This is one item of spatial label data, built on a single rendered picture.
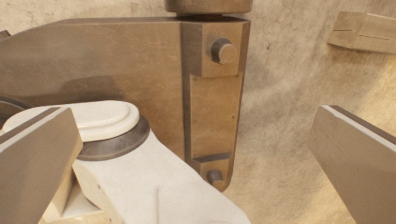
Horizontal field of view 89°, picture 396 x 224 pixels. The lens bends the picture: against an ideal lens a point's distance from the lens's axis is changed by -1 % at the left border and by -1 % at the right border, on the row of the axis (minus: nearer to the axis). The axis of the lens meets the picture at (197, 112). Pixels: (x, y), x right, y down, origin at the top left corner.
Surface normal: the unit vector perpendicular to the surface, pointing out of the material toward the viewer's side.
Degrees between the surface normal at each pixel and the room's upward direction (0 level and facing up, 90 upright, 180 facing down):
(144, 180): 90
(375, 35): 0
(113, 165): 90
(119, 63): 0
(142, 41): 0
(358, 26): 90
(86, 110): 90
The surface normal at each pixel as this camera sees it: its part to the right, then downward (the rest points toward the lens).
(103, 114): 0.00, -0.87
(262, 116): 0.22, 0.47
